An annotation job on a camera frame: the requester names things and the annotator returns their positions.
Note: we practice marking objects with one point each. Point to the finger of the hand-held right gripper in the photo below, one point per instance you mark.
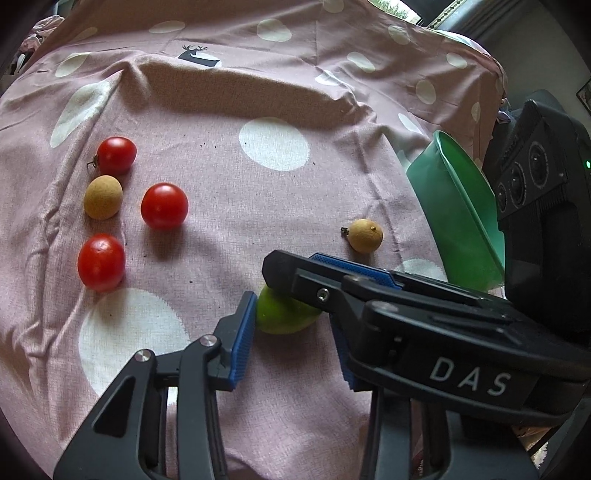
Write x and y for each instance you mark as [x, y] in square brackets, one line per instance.
[300, 281]
[360, 272]

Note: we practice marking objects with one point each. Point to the red tomato with stem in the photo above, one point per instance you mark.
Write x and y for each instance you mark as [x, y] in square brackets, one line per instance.
[115, 155]

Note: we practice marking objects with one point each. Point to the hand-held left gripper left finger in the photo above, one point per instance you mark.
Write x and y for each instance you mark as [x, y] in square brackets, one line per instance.
[242, 337]

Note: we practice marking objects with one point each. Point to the tan longan with stem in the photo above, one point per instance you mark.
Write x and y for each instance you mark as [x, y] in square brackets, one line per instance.
[365, 236]

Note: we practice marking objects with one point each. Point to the pink polka-dot blanket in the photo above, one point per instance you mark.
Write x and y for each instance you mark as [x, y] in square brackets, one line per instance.
[277, 194]

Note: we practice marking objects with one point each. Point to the black-framed window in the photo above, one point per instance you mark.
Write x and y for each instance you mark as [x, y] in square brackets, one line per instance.
[401, 7]

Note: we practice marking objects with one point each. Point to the pink crumpled cloth pile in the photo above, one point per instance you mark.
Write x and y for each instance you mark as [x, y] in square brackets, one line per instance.
[41, 30]

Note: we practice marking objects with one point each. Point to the green plastic bowl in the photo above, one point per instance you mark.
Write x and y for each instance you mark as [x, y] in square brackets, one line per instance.
[452, 207]

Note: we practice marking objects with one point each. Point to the green oval fruit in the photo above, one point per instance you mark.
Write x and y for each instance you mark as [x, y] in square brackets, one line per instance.
[281, 316]

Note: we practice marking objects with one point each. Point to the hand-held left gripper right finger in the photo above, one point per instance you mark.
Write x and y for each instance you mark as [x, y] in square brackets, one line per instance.
[347, 376]

